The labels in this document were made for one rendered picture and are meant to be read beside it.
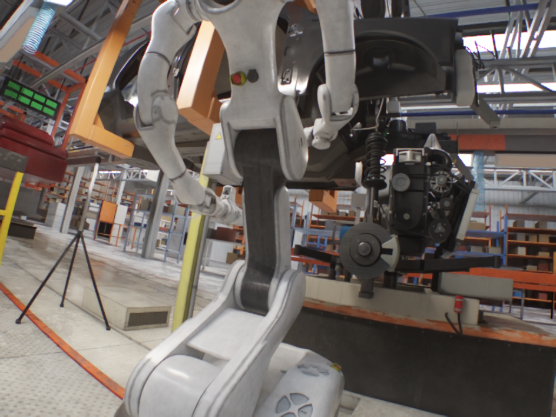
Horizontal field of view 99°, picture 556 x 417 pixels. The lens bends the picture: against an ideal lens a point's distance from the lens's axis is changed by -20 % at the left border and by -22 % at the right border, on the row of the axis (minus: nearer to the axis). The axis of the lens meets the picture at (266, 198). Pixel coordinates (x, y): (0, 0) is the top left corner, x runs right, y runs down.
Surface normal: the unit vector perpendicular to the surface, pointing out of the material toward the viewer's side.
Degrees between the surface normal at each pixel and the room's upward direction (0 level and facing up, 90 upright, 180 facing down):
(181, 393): 54
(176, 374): 36
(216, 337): 25
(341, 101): 157
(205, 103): 90
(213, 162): 90
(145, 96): 119
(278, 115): 128
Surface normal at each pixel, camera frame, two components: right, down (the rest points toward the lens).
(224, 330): -0.03, -0.98
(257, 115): -0.43, 0.36
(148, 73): -0.05, 0.07
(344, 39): 0.07, 0.47
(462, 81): -0.51, -0.07
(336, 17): -0.19, 0.67
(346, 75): 0.18, 0.70
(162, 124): 0.76, 0.34
